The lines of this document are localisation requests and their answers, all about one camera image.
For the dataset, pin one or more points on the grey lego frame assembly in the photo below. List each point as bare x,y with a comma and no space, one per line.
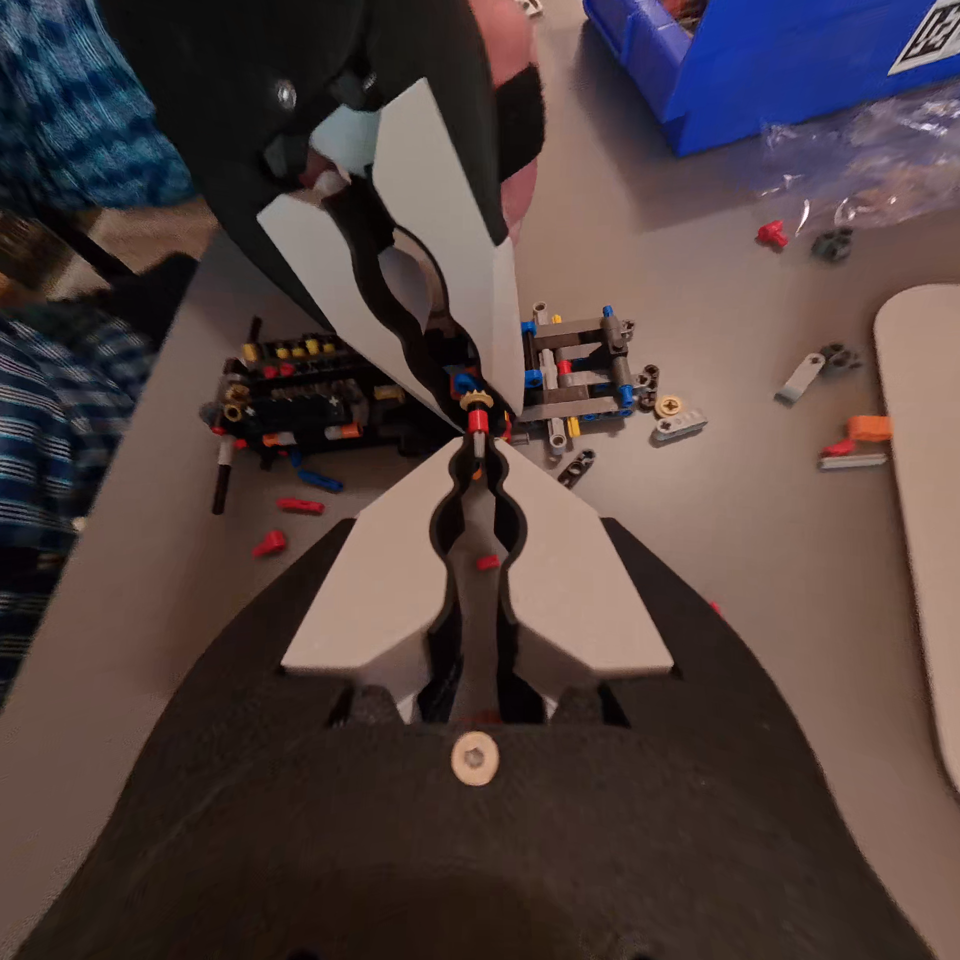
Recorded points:
585,360

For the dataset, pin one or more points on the light grey lego liftarm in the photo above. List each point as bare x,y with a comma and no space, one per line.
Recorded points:
679,426
799,379

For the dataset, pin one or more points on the tan lego gear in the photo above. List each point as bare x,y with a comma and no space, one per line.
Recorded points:
668,406

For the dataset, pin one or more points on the blue storage bin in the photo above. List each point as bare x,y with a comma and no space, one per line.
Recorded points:
787,67

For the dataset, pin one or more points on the blue plaid clothing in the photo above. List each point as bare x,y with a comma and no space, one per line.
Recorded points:
60,450

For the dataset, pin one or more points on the blue lego pin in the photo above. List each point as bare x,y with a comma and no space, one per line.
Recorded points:
320,481

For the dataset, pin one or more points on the blue patterned blanket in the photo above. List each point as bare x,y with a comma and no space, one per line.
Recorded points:
67,112

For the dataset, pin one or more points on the lego axle with red bush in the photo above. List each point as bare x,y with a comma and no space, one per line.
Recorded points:
478,421

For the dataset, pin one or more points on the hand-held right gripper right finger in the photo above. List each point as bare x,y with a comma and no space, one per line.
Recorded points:
585,592

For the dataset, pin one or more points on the black lego liftarm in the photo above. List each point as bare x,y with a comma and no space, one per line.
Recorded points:
576,468
649,386

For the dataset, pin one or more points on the long red lego pin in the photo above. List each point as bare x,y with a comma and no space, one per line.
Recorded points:
300,505

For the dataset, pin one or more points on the clear plastic bag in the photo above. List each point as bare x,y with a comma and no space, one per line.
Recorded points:
870,157

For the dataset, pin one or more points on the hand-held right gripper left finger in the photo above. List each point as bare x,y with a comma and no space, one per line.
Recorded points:
375,585

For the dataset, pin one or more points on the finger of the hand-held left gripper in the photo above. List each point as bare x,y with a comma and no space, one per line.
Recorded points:
330,262
450,202

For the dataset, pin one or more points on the red lego connector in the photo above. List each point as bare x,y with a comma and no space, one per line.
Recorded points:
270,543

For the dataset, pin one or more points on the black lego engine assembly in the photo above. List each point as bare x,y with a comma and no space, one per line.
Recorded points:
300,405

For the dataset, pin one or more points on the white lego piece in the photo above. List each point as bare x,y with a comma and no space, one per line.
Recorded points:
529,6

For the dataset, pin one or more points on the dark grey lego connector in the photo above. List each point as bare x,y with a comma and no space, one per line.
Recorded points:
840,358
832,244

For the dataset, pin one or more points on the pale rounded board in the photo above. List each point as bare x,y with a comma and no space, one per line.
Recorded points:
930,487

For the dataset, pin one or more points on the person's left hand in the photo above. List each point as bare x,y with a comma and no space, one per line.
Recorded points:
506,37

